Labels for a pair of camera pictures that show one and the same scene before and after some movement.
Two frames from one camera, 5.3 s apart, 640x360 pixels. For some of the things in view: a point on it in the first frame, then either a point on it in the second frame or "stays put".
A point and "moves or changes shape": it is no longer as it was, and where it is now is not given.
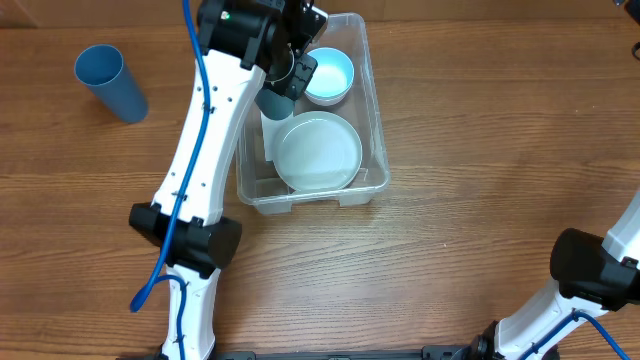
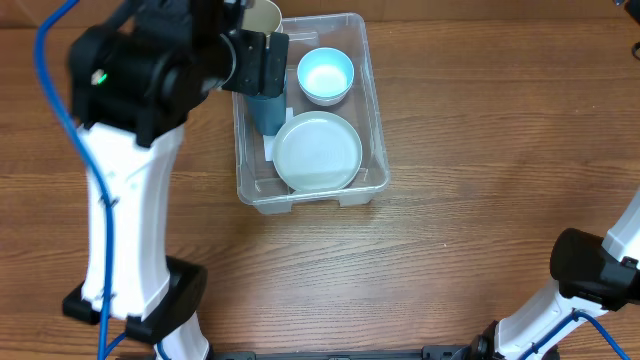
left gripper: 299,82 to 255,75
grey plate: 317,151 stays put
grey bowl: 327,100 stays put
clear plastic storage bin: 332,147 stays put
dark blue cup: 102,68 moves or changes shape
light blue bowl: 333,78 stays put
